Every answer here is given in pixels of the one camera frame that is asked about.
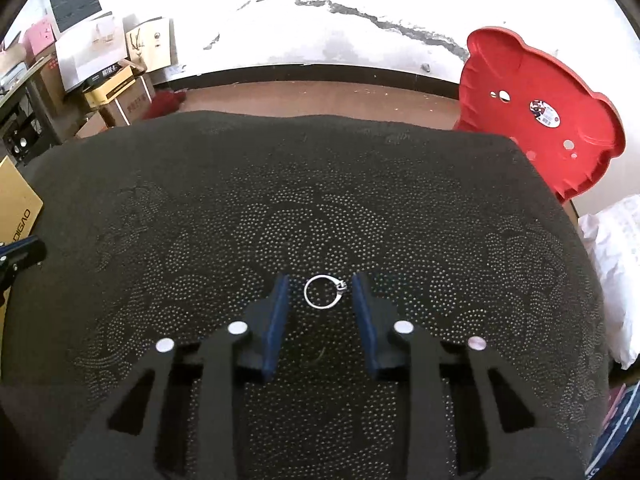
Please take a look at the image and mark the open brown cardboard box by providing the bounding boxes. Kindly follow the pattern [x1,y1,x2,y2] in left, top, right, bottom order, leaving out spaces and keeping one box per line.
[74,109,112,140]

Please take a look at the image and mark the black speaker with silver cones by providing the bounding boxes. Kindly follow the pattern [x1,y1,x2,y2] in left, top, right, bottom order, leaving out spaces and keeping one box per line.
[0,117,46,166]

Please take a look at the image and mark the red cloth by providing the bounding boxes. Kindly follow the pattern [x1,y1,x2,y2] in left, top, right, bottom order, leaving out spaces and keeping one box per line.
[146,88,189,119]

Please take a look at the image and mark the brown box with black print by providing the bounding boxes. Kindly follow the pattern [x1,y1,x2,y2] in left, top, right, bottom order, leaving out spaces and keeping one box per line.
[123,16,174,75]

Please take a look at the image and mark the yellow and black carton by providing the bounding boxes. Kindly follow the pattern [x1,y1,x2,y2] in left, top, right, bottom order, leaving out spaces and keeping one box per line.
[81,64,137,109]

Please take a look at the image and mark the blue printed packet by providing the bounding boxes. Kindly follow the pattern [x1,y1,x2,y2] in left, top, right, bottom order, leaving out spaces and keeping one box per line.
[587,382,640,480]

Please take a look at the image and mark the pink box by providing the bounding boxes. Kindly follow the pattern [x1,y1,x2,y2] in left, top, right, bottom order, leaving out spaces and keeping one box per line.
[22,16,57,61]

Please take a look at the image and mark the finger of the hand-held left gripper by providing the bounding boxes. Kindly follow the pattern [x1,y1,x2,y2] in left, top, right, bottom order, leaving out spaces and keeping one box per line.
[0,235,47,306]

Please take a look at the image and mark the yellow cardboard box white inside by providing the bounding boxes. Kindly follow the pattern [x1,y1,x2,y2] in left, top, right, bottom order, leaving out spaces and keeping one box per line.
[0,155,45,247]

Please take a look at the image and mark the silver ring with stone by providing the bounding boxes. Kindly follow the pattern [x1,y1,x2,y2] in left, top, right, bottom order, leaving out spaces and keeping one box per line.
[303,274,350,310]

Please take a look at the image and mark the white carton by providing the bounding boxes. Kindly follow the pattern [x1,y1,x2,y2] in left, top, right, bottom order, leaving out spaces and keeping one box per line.
[54,11,129,95]

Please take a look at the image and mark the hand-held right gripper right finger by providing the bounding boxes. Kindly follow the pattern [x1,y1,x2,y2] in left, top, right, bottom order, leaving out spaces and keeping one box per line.
[351,272,583,480]

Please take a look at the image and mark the black dotted tablecloth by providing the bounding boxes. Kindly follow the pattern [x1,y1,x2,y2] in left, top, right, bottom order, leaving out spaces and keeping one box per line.
[0,110,612,480]

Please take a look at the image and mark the white plastic bag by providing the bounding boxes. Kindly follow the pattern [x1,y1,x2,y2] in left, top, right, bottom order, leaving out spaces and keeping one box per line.
[577,195,640,371]

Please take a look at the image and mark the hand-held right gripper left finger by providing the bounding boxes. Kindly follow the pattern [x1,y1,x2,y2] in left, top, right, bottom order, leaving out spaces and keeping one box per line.
[60,274,292,480]

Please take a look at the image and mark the red plastic bear-shaped stool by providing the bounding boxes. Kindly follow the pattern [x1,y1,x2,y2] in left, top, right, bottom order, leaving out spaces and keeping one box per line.
[452,27,627,204]

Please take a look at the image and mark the plain brown cardboard box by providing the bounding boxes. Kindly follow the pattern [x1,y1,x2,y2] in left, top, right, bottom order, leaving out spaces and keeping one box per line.
[36,55,77,129]

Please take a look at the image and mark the dark panel with white frame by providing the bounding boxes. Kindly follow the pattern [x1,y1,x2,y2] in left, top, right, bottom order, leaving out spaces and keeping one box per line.
[46,0,104,34]

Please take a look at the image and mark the brown cardboard box red print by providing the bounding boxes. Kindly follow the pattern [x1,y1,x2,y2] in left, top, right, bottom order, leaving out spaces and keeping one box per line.
[99,77,157,129]

